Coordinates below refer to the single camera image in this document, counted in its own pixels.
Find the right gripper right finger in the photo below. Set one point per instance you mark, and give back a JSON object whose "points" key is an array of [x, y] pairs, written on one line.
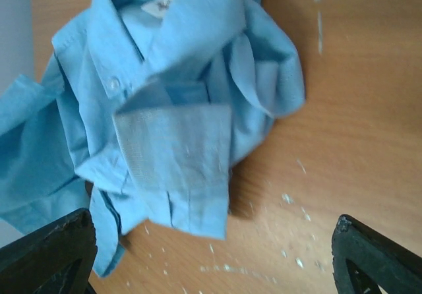
{"points": [[365, 261]]}

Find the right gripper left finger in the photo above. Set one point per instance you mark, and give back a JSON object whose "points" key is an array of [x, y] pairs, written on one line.
{"points": [[56, 258]]}

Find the light blue button shirt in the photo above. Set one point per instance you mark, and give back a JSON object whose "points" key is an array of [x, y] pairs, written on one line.
{"points": [[143, 109]]}

